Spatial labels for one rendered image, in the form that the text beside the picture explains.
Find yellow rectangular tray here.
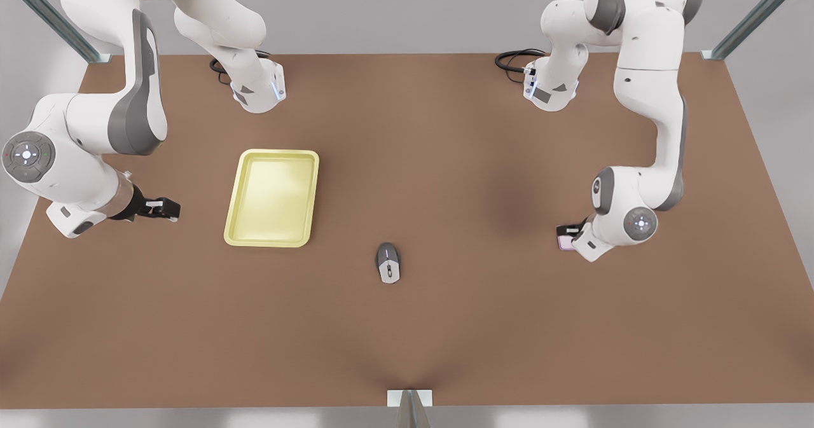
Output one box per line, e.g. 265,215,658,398
224,149,320,248

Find grey computer mouse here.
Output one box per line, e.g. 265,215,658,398
376,242,401,284

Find black cable loop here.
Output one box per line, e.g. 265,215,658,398
210,50,273,86
495,49,549,84

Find silver frame post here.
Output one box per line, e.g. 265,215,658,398
387,389,433,428
0,0,111,64
701,0,814,61

